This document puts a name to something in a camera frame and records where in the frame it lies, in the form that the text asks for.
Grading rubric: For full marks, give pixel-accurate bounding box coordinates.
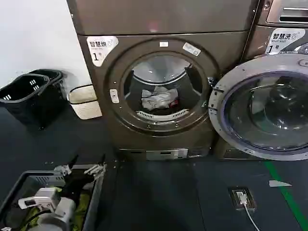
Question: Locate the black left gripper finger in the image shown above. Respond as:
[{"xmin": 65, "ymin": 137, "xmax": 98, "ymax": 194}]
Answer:
[
  {"xmin": 54, "ymin": 155, "xmax": 79, "ymax": 178},
  {"xmin": 84, "ymin": 155, "xmax": 107, "ymax": 178}
]

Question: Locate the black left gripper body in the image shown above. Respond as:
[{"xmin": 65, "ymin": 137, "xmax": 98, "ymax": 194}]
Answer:
[{"xmin": 60, "ymin": 173, "xmax": 95, "ymax": 195}]

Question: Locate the green cloth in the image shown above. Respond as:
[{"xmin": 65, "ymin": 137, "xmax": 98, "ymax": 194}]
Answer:
[{"xmin": 24, "ymin": 192, "xmax": 95, "ymax": 231}]

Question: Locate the grey laundry basket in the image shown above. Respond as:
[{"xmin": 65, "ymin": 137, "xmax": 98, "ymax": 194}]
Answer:
[{"xmin": 0, "ymin": 164, "xmax": 106, "ymax": 231}]

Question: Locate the grey dryer with round opening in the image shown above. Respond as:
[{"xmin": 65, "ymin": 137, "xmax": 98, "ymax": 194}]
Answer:
[{"xmin": 77, "ymin": 30, "xmax": 251, "ymax": 161}]

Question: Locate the white plastic bin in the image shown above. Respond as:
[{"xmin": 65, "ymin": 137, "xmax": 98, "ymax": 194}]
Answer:
[{"xmin": 68, "ymin": 84, "xmax": 103, "ymax": 120}]

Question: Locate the large black plastic basket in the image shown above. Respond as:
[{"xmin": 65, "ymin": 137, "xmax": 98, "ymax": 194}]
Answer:
[{"xmin": 0, "ymin": 73, "xmax": 66, "ymax": 131}]

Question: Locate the grey white garment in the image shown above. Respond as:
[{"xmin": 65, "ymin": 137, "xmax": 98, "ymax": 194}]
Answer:
[{"xmin": 141, "ymin": 86, "xmax": 180, "ymax": 112}]

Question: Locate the small black plastic basket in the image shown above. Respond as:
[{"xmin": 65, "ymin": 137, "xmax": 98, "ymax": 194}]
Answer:
[{"xmin": 28, "ymin": 69, "xmax": 67, "ymax": 102}]

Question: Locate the red dark garment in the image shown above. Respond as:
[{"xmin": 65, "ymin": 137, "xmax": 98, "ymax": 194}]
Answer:
[{"xmin": 167, "ymin": 95, "xmax": 181, "ymax": 108}]

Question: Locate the white number label sticker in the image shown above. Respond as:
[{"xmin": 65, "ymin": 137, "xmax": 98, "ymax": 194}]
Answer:
[{"xmin": 86, "ymin": 36, "xmax": 120, "ymax": 67}]

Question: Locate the white charger plug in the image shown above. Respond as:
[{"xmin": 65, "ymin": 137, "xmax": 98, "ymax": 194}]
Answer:
[{"xmin": 236, "ymin": 191, "xmax": 247, "ymax": 205}]

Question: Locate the white slanted sticker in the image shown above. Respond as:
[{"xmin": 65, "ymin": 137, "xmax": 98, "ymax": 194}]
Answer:
[{"xmin": 182, "ymin": 42, "xmax": 202, "ymax": 58}]

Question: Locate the floor power socket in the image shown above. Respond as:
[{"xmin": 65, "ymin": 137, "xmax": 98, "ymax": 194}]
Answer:
[{"xmin": 228, "ymin": 186, "xmax": 257, "ymax": 212}]

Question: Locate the grey stacked dryer unit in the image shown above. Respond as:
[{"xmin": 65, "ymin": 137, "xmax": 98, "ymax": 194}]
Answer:
[{"xmin": 66, "ymin": 0, "xmax": 262, "ymax": 36}]

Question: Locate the round glass dryer door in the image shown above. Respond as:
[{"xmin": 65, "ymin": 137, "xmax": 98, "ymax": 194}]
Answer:
[{"xmin": 208, "ymin": 53, "xmax": 308, "ymax": 161}]

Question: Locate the silver tape strip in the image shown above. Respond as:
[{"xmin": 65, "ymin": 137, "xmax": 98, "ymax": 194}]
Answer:
[{"xmin": 269, "ymin": 180, "xmax": 292, "ymax": 188}]

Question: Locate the green floor tape line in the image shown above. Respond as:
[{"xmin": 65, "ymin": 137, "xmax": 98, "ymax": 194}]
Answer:
[{"xmin": 264, "ymin": 160, "xmax": 307, "ymax": 231}]

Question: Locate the grey neighbouring washer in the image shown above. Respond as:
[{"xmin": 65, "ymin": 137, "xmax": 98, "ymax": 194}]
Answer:
[{"xmin": 243, "ymin": 23, "xmax": 308, "ymax": 160}]

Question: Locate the grey stacked neighbouring machine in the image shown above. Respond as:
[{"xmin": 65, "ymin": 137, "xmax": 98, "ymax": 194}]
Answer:
[{"xmin": 257, "ymin": 0, "xmax": 308, "ymax": 27}]

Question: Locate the white charger cable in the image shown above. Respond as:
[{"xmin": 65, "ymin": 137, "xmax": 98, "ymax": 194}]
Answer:
[{"xmin": 242, "ymin": 203, "xmax": 257, "ymax": 231}]

